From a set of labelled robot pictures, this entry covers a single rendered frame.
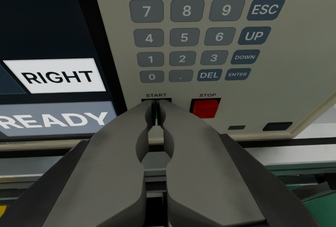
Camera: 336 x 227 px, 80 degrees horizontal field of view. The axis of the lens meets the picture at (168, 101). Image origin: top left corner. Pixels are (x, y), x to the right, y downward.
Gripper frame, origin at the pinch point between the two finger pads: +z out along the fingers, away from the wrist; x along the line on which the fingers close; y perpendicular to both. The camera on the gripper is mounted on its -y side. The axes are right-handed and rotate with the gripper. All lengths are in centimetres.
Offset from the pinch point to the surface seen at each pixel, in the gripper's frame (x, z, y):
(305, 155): 15.0, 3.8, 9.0
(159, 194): -0.2, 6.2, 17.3
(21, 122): -11.3, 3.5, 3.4
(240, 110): 7.0, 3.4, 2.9
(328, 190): 21.2, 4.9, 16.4
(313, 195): 21.2, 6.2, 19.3
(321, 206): 40, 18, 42
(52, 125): -9.0, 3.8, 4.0
